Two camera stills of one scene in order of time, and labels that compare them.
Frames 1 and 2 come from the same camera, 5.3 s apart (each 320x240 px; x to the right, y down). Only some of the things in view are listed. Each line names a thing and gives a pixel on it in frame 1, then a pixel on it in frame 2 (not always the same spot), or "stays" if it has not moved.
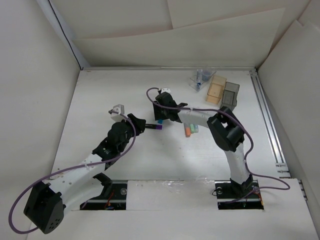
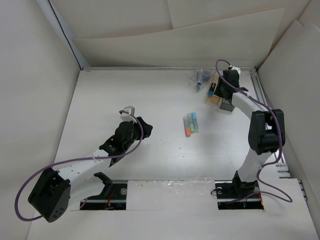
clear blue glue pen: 199,79 stays
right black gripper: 158,114 to 217,91
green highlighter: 192,128 stays
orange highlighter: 187,129 stays
